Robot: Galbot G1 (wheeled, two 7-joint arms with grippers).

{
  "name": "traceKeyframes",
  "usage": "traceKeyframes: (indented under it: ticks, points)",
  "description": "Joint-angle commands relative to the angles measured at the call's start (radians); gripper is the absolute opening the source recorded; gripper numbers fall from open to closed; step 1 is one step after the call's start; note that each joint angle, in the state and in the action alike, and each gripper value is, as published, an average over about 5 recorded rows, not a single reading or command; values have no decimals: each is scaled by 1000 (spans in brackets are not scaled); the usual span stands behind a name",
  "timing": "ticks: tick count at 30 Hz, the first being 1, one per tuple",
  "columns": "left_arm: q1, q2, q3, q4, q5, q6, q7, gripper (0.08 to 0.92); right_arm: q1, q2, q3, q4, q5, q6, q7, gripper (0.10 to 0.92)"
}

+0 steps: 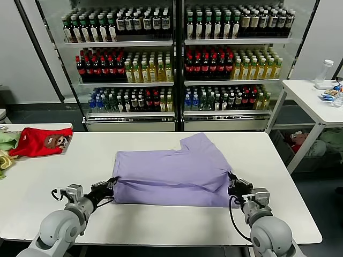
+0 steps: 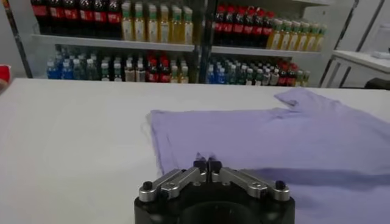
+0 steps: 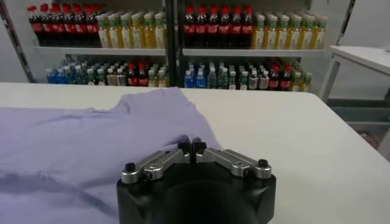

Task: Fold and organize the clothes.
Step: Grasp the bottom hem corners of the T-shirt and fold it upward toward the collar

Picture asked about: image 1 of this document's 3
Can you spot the clear bottle with white cap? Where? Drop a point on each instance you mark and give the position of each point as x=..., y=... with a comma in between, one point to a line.
x=323, y=76

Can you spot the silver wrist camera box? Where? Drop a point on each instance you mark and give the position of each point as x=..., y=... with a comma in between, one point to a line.
x=260, y=198
x=73, y=192

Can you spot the clear drinking glass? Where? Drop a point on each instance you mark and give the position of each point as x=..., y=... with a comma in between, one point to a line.
x=337, y=101

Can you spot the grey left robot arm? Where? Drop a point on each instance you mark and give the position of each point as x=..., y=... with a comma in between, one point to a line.
x=59, y=227

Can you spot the white round container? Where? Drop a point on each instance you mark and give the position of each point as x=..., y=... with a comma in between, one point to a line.
x=2, y=116

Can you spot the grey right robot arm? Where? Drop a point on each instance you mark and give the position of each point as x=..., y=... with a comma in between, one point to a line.
x=270, y=233

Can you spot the purple t-shirt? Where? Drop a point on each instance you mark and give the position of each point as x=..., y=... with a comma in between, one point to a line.
x=171, y=171

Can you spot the glass drinks cooler cabinet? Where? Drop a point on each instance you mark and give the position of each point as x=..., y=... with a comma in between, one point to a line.
x=227, y=117
x=120, y=117

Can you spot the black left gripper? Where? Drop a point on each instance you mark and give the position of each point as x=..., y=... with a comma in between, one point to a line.
x=101, y=195

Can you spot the green fabric scrap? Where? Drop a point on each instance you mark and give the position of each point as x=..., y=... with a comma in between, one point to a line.
x=2, y=175

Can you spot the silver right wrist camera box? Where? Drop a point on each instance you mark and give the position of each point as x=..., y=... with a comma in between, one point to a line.
x=260, y=198

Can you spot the red cloth in crate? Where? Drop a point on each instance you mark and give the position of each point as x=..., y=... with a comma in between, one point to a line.
x=297, y=140

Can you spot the pale yellow garment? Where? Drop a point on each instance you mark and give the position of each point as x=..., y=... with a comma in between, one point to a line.
x=6, y=160

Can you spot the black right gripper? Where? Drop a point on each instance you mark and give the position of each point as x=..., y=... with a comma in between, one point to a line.
x=241, y=192

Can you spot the light green garment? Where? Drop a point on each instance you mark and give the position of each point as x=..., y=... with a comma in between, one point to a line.
x=6, y=140

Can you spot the green cloth in crate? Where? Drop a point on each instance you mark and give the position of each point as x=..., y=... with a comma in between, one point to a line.
x=332, y=139

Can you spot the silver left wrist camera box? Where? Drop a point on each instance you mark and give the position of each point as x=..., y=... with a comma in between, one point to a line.
x=73, y=192

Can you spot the dark grey storage crate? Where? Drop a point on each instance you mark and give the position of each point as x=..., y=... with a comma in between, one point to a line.
x=284, y=150

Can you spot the white side table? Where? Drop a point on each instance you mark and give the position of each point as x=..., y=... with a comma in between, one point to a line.
x=308, y=101

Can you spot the red t-shirt with bear print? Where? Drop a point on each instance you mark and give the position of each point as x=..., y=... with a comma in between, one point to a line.
x=34, y=144

